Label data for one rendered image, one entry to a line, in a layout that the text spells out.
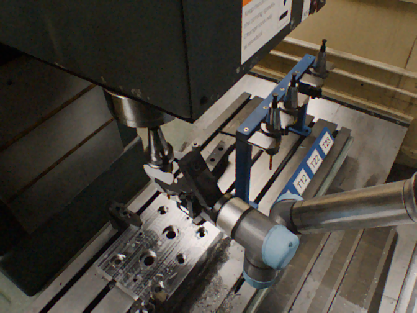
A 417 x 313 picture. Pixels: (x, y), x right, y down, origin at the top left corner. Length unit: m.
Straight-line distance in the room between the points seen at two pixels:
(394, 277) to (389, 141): 0.57
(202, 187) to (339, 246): 0.76
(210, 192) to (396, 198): 0.34
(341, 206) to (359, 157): 0.91
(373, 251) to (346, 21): 0.87
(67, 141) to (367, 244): 1.08
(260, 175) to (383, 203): 0.68
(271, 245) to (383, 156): 1.05
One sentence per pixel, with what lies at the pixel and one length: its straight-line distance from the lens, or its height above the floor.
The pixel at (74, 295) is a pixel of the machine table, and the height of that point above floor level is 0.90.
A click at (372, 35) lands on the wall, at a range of 1.56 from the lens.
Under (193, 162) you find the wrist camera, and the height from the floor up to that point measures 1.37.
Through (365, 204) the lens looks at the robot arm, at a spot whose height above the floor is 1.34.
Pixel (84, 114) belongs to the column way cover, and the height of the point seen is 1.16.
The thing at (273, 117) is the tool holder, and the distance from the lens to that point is 0.95.
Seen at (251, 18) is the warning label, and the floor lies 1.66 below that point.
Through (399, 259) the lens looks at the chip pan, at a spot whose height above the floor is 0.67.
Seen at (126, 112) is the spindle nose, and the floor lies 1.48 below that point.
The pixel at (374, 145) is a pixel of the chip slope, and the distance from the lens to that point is 1.66.
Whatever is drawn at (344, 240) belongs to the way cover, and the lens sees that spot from 1.39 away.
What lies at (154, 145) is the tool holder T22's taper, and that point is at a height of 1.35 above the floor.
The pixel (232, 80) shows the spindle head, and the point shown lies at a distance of 0.50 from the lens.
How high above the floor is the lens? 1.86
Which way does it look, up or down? 45 degrees down
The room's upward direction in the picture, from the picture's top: 4 degrees counter-clockwise
